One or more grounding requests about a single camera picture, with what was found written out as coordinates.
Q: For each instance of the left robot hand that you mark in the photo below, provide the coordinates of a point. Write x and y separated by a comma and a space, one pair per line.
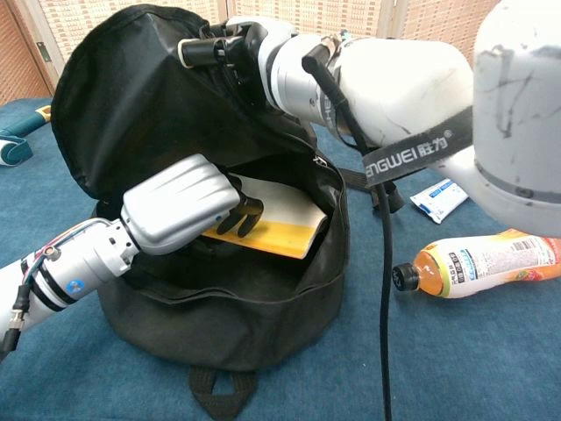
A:
175, 206

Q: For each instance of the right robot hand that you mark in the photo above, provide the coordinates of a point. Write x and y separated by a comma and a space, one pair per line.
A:
250, 44

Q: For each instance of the blue white toothpaste tube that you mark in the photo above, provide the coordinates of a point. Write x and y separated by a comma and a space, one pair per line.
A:
438, 199

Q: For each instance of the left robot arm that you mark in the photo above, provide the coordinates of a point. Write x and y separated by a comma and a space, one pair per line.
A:
79, 267

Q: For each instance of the teal lint roller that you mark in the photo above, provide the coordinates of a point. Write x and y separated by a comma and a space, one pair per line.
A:
17, 131

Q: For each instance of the black fabric backpack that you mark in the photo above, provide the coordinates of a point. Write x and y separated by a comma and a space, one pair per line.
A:
131, 109

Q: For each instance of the woven folding screen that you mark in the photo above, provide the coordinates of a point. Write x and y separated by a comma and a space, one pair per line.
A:
131, 17

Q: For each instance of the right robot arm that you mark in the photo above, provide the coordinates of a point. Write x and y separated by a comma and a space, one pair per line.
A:
416, 79

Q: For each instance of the orange drink bottle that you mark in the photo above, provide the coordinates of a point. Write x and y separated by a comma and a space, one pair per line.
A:
482, 263

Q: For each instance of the white book with yellow cover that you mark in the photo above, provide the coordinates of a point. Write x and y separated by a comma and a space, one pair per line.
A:
285, 219

